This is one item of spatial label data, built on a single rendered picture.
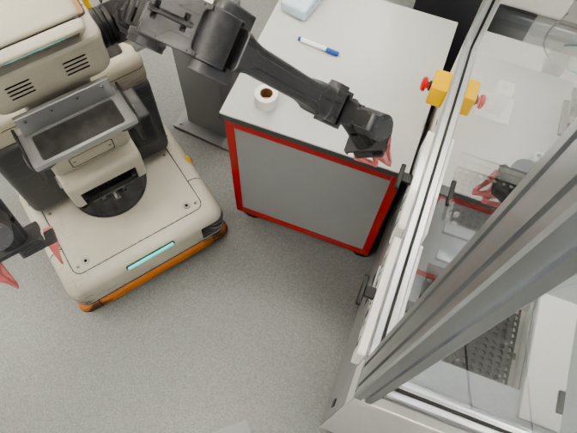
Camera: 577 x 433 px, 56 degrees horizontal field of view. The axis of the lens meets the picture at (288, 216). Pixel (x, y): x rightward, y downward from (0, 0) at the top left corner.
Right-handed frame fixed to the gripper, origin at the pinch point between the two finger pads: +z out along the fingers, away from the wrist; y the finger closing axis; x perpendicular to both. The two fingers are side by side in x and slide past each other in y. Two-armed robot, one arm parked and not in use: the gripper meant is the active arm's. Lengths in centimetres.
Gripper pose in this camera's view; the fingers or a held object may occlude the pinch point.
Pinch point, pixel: (382, 162)
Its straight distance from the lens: 129.7
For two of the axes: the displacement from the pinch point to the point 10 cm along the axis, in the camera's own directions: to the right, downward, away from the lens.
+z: 5.1, 5.2, 6.9
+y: 8.0, 0.2, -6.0
